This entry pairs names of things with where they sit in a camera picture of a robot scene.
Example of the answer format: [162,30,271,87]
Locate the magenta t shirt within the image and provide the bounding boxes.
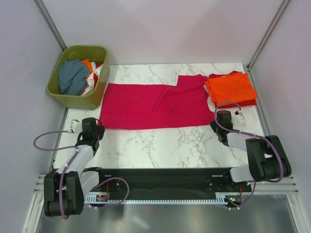
[100,75,214,130]

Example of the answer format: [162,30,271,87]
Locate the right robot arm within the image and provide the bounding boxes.
[210,110,292,191]

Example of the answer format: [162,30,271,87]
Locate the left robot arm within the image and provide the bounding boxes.
[44,117,107,219]

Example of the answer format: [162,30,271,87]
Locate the folded red t shirt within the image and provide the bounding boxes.
[207,70,258,109]

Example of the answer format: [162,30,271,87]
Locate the olive green plastic bin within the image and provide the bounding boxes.
[46,45,110,110]

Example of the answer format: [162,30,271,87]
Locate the folded orange t shirt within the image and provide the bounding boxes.
[204,73,258,104]

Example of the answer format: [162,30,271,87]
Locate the white orange t shirt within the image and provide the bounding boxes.
[80,59,103,96]

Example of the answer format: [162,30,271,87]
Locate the grey blue t shirt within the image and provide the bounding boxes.
[58,59,90,96]

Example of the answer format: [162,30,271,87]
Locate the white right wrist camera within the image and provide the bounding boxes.
[234,110,245,124]

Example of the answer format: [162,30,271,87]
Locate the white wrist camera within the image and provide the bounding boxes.
[70,119,82,133]
[234,110,245,124]

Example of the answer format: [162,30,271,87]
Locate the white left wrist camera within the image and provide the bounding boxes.
[70,119,82,133]

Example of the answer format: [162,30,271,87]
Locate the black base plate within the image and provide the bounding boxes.
[90,167,251,202]

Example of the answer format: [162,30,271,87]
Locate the white slotted cable duct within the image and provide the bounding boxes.
[84,193,241,206]

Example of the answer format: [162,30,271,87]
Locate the left aluminium frame post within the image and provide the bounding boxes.
[33,0,67,51]

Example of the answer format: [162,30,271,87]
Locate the aluminium frame post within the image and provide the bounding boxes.
[33,0,67,51]
[246,0,292,71]

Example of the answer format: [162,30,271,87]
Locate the aluminium rail profile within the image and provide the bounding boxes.
[34,175,298,195]

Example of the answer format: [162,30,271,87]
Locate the right aluminium frame post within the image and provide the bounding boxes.
[246,0,292,71]

